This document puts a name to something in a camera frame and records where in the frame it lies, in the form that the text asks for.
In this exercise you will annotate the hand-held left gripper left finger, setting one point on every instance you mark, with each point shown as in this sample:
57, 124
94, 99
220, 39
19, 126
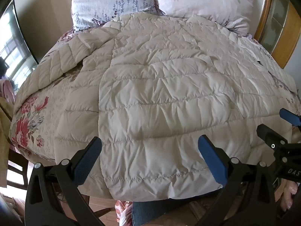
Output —
88, 162

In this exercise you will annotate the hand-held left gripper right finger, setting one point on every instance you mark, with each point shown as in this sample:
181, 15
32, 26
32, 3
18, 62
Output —
211, 160

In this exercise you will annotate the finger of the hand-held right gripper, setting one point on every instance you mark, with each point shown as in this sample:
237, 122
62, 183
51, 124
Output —
268, 131
290, 117

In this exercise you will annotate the beige quilted down jacket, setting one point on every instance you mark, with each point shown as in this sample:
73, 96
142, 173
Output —
152, 87

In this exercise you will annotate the person's right hand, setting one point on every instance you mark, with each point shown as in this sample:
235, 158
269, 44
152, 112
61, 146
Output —
288, 193

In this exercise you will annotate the person's red floral garment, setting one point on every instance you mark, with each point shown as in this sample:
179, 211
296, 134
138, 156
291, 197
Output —
122, 211

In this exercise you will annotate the wooden framed glass door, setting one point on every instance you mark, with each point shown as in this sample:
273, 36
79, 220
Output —
282, 51

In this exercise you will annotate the floral bedspread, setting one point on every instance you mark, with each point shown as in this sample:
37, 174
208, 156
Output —
30, 122

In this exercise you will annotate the dark wooden chair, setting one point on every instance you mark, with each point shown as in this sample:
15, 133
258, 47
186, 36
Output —
17, 167

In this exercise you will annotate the person's blue jeans leg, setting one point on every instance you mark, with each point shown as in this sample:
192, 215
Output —
152, 209

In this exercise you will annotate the pink floral cushion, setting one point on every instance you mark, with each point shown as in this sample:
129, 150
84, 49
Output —
8, 89

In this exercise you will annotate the black flat screen television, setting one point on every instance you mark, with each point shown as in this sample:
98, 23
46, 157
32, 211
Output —
14, 47

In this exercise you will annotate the pink tree print pillow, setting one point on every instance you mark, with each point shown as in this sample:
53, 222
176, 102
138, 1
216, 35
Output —
199, 2

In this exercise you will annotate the lavender print pillow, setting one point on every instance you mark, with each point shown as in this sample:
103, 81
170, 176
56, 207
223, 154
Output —
105, 2

